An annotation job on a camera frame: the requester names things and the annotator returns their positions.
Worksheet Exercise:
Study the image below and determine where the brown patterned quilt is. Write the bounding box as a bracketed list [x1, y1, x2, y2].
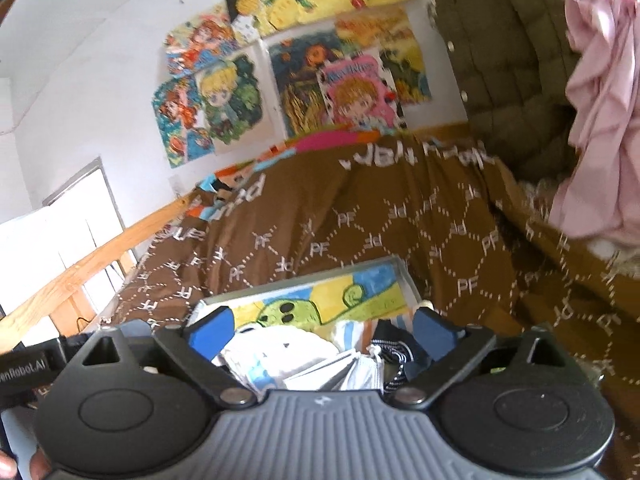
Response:
[35, 132, 640, 411]

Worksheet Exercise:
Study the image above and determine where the flying red-haired girl drawing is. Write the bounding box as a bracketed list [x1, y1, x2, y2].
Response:
[164, 4, 242, 78]

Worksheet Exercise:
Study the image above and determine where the blue white striped cloth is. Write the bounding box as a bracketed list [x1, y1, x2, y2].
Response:
[332, 316, 377, 357]

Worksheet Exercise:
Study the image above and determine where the olive puffer jacket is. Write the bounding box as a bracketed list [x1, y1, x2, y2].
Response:
[429, 0, 597, 185]

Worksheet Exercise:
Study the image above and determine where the orange autumn landscape painting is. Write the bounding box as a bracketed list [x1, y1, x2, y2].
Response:
[334, 7, 435, 107]

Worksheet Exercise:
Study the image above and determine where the pink chibi boy poster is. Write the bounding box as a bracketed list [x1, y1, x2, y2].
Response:
[316, 52, 408, 132]

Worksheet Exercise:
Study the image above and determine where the frog drawing paper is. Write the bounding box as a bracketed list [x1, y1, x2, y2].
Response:
[231, 264, 417, 337]

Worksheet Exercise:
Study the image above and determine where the wooden bed rail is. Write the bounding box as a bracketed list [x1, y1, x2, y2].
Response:
[0, 157, 138, 342]

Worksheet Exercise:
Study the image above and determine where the dark navy cloth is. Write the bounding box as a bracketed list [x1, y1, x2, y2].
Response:
[372, 318, 433, 382]

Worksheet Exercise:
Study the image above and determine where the orange-haired girl blue drawing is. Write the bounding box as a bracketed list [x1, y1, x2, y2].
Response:
[151, 76, 217, 170]

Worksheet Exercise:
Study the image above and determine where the yellow pineapple drawing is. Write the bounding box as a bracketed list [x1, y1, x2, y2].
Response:
[221, 0, 302, 45]

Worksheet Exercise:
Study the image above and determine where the person's left hand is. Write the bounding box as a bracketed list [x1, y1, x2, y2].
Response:
[0, 450, 53, 480]

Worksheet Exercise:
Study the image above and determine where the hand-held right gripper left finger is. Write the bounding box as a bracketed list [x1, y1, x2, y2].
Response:
[81, 305, 257, 409]

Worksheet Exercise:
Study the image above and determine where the dark swirly night painting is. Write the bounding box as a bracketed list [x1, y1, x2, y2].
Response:
[267, 34, 347, 139]

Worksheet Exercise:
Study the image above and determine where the black cable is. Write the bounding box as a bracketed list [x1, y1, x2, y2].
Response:
[73, 315, 119, 333]

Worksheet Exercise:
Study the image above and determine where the orange colourful blanket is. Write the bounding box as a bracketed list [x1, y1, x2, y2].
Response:
[186, 127, 394, 223]

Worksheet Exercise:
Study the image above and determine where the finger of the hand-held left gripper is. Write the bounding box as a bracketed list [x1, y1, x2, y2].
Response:
[66, 322, 159, 356]

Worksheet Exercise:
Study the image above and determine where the black white striped sock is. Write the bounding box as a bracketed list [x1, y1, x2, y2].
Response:
[368, 340, 417, 387]

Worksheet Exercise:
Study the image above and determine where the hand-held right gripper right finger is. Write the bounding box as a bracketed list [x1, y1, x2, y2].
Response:
[384, 307, 572, 407]

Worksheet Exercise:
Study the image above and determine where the pink garment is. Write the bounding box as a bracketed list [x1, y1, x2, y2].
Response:
[547, 0, 640, 250]

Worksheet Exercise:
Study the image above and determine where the blond chibi drawing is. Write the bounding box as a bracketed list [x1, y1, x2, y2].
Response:
[194, 52, 273, 155]

